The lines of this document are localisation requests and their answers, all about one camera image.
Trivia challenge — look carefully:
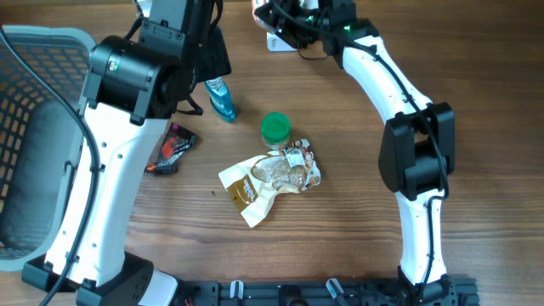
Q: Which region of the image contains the blue mouthwash bottle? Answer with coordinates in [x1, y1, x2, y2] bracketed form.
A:
[205, 76, 236, 122]

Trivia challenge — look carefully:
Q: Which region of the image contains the small red white box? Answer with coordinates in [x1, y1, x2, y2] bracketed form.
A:
[252, 0, 269, 12]

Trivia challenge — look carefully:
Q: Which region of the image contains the black red snack wrapper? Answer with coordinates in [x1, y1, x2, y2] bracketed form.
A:
[145, 123, 197, 174]

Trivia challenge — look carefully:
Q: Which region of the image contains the green lid jar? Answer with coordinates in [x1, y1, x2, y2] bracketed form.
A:
[261, 112, 292, 150]

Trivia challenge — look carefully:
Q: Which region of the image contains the white brown cookie bag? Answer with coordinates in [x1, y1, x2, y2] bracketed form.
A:
[218, 139, 321, 228]

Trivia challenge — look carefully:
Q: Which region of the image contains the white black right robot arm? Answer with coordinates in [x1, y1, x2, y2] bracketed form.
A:
[253, 1, 455, 305]

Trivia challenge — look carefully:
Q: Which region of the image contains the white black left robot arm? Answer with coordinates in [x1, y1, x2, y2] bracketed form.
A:
[21, 1, 226, 305]

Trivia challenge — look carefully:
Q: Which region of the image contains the white barcode scanner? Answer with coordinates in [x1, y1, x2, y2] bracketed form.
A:
[267, 33, 296, 52]

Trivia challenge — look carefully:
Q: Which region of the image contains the grey plastic mesh basket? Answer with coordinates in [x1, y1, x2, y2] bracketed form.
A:
[1, 25, 96, 272]

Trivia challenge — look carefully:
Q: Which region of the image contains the black mounting rail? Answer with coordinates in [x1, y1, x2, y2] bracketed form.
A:
[177, 276, 480, 306]

